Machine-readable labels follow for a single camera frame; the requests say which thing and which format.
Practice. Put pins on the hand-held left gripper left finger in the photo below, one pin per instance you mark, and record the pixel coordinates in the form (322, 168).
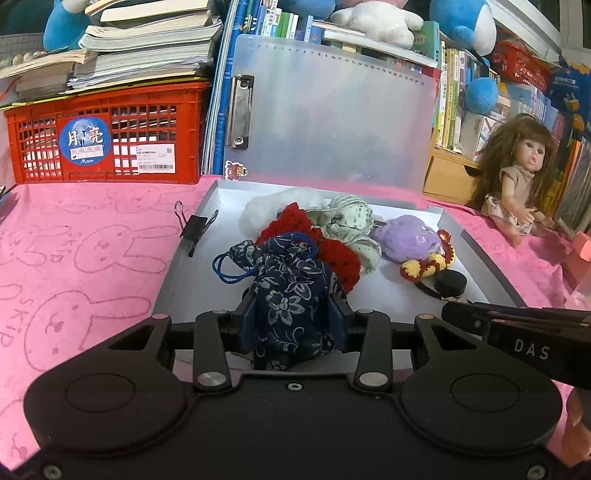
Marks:
(246, 323)

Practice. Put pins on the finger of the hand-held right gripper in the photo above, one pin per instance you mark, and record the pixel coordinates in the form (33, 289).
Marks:
(466, 318)

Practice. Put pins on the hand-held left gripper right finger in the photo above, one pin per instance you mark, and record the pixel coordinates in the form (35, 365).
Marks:
(336, 318)

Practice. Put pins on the black round lid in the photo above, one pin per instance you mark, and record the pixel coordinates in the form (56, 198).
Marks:
(450, 284)

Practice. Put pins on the yellow red crochet snake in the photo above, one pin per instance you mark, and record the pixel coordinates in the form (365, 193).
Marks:
(425, 267)

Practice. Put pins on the green floral cloth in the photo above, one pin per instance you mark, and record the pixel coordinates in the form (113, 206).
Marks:
(351, 217)

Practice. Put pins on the purple plush toy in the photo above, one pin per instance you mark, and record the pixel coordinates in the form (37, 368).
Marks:
(401, 237)

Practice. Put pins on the red crochet piece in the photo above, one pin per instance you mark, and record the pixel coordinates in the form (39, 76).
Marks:
(291, 221)

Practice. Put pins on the white fluffy pompom plush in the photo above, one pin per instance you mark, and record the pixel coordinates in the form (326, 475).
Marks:
(263, 210)

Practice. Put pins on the white shallow box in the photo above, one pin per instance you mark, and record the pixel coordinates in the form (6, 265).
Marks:
(221, 207)

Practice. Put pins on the person's right hand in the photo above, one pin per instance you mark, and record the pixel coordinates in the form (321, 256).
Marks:
(577, 424)

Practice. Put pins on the black binder clip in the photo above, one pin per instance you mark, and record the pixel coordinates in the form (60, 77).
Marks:
(194, 228)

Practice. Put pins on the wooden drawer box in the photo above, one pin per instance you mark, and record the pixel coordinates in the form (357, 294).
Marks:
(445, 177)

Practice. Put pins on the long-haired doll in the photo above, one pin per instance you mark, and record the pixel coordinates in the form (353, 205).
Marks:
(517, 184)

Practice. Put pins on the small cartoon sticker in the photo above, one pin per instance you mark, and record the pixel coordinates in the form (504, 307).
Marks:
(236, 170)

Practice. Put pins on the pink rabbit print towel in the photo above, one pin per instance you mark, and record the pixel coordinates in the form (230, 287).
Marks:
(92, 277)

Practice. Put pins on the white carton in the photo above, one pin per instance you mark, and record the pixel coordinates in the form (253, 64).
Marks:
(478, 134)

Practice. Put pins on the translucent clipboard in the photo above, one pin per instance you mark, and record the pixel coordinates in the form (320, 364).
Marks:
(332, 115)

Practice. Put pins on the row of slim booklets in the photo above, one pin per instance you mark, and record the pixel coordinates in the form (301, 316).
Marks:
(214, 115)

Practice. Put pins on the blue printed carton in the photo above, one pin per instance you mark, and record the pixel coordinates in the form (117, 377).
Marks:
(570, 92)

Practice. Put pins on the small red basket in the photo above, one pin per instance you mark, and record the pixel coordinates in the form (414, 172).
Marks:
(519, 64)

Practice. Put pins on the red plastic crate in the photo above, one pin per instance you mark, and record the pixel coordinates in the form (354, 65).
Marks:
(41, 138)

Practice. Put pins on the stack of books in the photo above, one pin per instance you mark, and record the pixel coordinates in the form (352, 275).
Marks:
(147, 46)

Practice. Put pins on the large blue white plush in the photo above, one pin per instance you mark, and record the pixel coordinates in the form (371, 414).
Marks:
(457, 18)

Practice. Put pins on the blue white plush toy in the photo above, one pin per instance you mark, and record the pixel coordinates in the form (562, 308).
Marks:
(60, 27)

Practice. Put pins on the grey grid board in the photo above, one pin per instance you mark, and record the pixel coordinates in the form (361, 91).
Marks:
(18, 44)

